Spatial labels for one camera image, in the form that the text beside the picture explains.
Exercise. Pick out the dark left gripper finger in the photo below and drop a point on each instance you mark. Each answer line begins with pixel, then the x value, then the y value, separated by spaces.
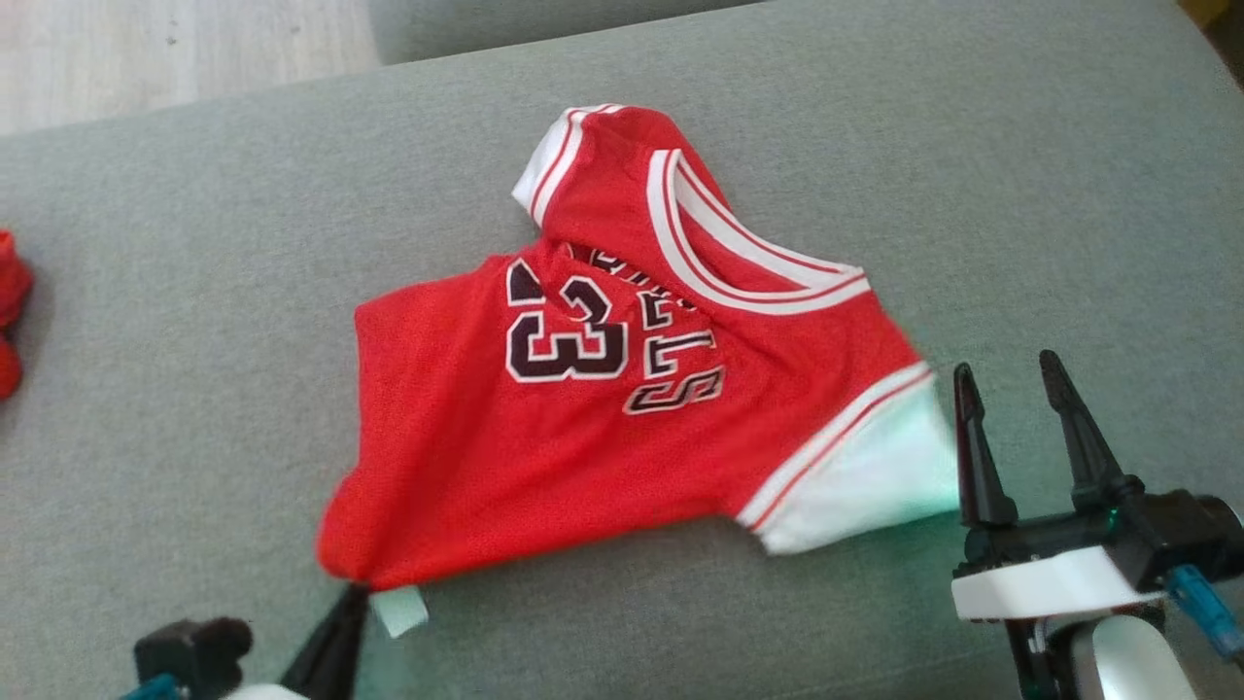
pixel 326 661

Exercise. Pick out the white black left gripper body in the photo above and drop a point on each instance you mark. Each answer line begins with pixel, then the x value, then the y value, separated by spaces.
pixel 264 692

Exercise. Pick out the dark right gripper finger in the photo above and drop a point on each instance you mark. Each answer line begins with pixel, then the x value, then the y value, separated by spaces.
pixel 984 476
pixel 1088 457

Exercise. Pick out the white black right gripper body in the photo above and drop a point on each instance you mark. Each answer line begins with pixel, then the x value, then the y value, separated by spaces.
pixel 1050 583

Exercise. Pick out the red basketball jersey white sleeves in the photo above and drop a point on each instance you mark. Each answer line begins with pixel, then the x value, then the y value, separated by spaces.
pixel 603 447

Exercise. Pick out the red shorts white trim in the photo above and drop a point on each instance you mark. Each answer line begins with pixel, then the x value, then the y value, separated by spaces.
pixel 10 292

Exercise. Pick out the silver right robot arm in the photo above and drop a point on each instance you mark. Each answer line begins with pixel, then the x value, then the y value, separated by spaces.
pixel 1118 661

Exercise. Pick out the grey sofa seat cushion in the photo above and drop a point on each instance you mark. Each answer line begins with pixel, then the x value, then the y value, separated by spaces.
pixel 194 389

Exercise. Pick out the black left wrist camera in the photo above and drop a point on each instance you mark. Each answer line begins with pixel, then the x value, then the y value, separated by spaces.
pixel 194 651

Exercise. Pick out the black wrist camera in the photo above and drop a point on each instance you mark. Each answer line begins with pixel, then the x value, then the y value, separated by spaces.
pixel 1186 530
pixel 194 651

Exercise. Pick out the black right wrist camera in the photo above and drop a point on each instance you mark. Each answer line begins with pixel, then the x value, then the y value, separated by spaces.
pixel 1186 530

